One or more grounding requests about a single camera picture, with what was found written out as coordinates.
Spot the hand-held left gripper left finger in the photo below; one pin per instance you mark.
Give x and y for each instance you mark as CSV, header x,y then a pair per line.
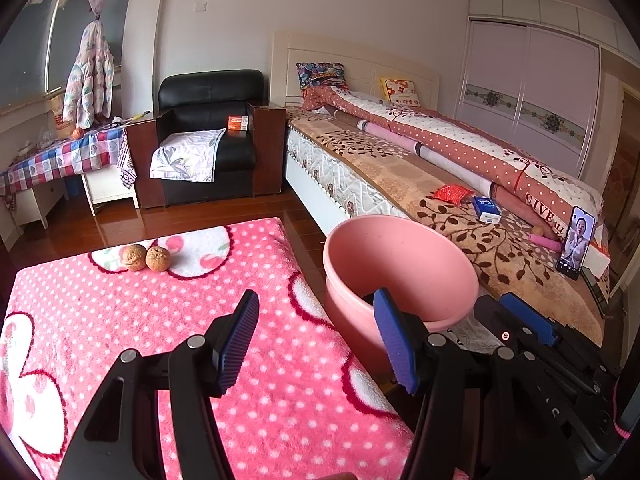
x,y
240,340

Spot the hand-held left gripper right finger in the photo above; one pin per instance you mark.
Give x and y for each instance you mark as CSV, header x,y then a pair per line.
x,y
395,340

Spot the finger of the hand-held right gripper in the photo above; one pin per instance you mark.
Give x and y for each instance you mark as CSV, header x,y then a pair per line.
x,y
527,317
487,320

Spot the pink plastic bucket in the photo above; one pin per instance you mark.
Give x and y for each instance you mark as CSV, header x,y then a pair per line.
x,y
425,260

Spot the smartphone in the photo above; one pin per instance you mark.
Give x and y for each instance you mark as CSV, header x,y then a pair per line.
x,y
576,242

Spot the blue tissue pack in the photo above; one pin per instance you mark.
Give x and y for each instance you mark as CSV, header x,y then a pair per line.
x,y
486,209

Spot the brown walnut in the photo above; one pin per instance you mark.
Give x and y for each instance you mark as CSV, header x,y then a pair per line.
x,y
159,259
133,257

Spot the pink dotted blanket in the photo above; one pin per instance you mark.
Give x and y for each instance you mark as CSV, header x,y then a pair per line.
x,y
125,310

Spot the red foil packet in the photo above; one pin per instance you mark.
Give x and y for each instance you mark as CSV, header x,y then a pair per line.
x,y
452,193

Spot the brown leaf bed cover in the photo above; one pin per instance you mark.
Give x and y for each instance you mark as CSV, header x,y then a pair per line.
x,y
390,170

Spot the red dotted quilt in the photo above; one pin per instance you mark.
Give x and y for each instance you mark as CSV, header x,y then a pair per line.
x,y
460,145

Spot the white bed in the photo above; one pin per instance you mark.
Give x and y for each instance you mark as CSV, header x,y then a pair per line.
x,y
320,175

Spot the tall dark wooden side cabinet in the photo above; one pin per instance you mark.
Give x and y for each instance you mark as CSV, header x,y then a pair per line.
x,y
267,150

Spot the white floral cloth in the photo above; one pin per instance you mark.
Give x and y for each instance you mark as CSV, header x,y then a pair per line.
x,y
187,155

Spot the white table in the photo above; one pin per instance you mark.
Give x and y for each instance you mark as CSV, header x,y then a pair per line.
x,y
107,190

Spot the low dark wooden side cabinet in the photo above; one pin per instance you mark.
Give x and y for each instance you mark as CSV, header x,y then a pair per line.
x,y
142,160

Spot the orange box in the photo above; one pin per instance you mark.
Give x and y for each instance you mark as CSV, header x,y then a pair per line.
x,y
238,123

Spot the white sliding door wardrobe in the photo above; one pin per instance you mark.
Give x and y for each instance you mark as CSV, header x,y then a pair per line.
x,y
530,85

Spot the yellow flowered pillow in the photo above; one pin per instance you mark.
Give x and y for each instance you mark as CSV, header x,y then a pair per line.
x,y
400,91

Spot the black leather armchair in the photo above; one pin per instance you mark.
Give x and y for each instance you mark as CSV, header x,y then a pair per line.
x,y
210,95

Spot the checked tablecloth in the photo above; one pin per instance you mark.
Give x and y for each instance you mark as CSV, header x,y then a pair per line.
x,y
55,160

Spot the colourful cartoon pillow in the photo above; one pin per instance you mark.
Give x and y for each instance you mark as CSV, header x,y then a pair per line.
x,y
322,80

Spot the brown paper bag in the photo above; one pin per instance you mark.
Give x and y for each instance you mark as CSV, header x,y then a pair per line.
x,y
60,117

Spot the white patterned puffer jacket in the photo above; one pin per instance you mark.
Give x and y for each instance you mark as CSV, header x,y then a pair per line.
x,y
87,80

